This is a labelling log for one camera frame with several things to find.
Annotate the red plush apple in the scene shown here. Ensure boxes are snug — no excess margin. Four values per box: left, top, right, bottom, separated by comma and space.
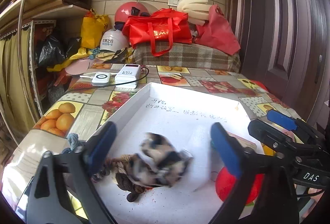
215, 165, 266, 206

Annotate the white round-dial device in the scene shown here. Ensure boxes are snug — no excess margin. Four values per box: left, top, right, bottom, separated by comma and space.
80, 72, 116, 87

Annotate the white helmet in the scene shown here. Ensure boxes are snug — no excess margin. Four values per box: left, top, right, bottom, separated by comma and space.
100, 29, 129, 52

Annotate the pink helmet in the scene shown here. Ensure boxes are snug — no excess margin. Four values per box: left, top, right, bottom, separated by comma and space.
115, 2, 150, 23

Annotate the leopard print cloth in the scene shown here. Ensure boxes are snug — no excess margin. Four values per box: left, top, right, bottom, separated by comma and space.
125, 132, 193, 188

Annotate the pink red fabric bag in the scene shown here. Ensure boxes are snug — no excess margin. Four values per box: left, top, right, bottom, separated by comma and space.
194, 5, 240, 56

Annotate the white shallow cardboard box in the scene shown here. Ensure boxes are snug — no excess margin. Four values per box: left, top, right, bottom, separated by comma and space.
84, 81, 266, 224

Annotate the plaid covered cabinet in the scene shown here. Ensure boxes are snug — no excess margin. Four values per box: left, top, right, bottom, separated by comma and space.
132, 43, 240, 73

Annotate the red shiny tote bag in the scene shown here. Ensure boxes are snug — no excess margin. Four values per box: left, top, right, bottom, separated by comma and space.
122, 8, 192, 57

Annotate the black plastic bag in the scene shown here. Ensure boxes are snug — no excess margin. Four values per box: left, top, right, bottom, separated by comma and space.
35, 35, 81, 67

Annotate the yellow shopping bag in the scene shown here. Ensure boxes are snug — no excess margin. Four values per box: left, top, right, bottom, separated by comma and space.
81, 9, 111, 49

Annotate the cream foam roll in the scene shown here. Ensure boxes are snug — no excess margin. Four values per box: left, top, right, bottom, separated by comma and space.
177, 0, 211, 26

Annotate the fruit pattern tablecloth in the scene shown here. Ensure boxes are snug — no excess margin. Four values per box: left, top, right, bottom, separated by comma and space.
2, 64, 298, 223

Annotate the white power bank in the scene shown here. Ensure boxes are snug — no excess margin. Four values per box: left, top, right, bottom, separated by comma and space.
115, 64, 141, 89

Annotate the dark brown door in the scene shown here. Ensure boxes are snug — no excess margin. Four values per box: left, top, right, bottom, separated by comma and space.
227, 0, 329, 127

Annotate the metal shelf with boards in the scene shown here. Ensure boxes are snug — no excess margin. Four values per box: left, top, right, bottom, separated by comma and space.
1, 0, 91, 121

